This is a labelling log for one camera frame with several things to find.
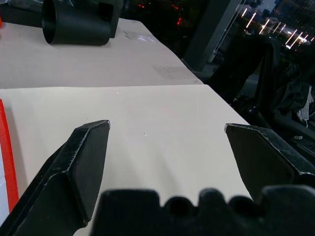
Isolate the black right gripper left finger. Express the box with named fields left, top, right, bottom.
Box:
left=0, top=119, right=111, bottom=236

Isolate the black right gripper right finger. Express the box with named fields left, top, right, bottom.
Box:
left=224, top=123, right=315, bottom=200

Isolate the red and white object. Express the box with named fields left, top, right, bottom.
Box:
left=0, top=98, right=20, bottom=219

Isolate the dark clothing pile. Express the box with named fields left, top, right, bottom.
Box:
left=275, top=59, right=315, bottom=128

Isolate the black office chair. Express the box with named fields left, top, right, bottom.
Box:
left=206, top=34, right=315, bottom=158

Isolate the grey window pillar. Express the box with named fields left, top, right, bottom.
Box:
left=182, top=0, right=242, bottom=74

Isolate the black cylindrical tube device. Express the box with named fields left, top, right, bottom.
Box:
left=41, top=0, right=120, bottom=47

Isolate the white beaded blind cord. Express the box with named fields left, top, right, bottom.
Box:
left=212, top=0, right=243, bottom=55

